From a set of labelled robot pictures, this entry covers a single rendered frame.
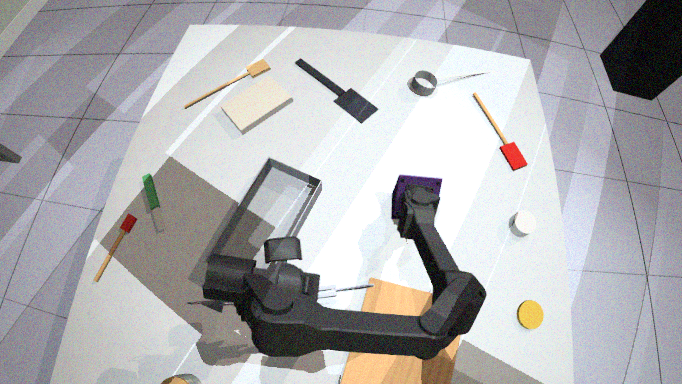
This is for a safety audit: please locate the green-handled knife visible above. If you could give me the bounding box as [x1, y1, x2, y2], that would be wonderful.
[142, 174, 166, 232]

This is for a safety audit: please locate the yellow round disc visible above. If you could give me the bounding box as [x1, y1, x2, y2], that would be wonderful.
[517, 301, 544, 330]

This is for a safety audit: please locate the light wooden board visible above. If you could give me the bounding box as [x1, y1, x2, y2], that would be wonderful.
[340, 277, 461, 384]

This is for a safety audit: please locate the red spatula with wooden handle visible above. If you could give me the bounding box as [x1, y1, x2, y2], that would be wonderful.
[473, 92, 528, 171]

